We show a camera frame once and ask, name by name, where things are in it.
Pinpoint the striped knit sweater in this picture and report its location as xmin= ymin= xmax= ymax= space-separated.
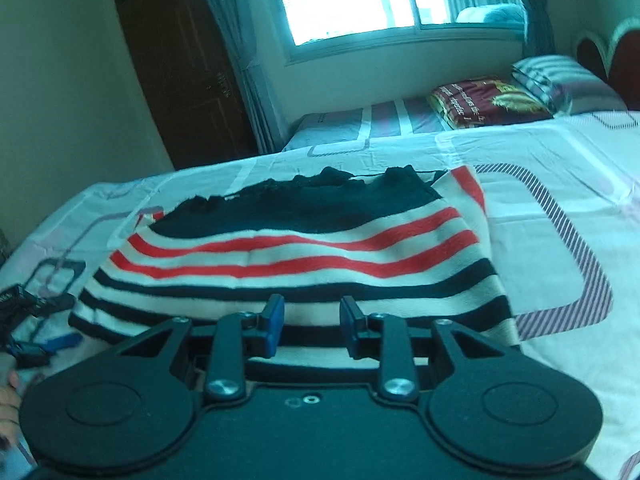
xmin=67 ymin=165 xmax=521 ymax=361

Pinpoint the brown wooden door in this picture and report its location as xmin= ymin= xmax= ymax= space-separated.
xmin=109 ymin=0 xmax=258 ymax=171

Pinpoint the red printed pillow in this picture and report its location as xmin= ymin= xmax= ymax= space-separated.
xmin=427 ymin=76 xmax=553 ymax=131

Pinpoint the striped mattress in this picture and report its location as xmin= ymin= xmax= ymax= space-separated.
xmin=280 ymin=95 xmax=451 ymax=153

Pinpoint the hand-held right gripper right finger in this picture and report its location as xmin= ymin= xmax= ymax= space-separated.
xmin=339 ymin=295 xmax=522 ymax=403

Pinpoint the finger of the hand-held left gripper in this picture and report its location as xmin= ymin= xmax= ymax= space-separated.
xmin=0 ymin=284 xmax=77 ymax=320
xmin=6 ymin=332 xmax=82 ymax=369

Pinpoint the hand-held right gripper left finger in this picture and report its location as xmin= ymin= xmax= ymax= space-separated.
xmin=112 ymin=294 xmax=286 ymax=403

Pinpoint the blue curtain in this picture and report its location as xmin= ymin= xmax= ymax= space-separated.
xmin=510 ymin=0 xmax=556 ymax=58
xmin=192 ymin=0 xmax=291 ymax=156

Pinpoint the person's left hand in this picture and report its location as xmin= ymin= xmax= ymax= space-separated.
xmin=0 ymin=370 xmax=23 ymax=453

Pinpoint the bed with patterned sheet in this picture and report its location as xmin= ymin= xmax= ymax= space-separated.
xmin=0 ymin=110 xmax=640 ymax=480

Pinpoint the scalloped red headboard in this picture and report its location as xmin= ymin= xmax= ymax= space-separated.
xmin=572 ymin=17 xmax=640 ymax=98

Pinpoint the grey striped pillow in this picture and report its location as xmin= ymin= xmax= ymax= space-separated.
xmin=510 ymin=55 xmax=628 ymax=116

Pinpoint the pale cloth on window sill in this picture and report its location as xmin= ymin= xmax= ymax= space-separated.
xmin=456 ymin=2 xmax=526 ymax=26

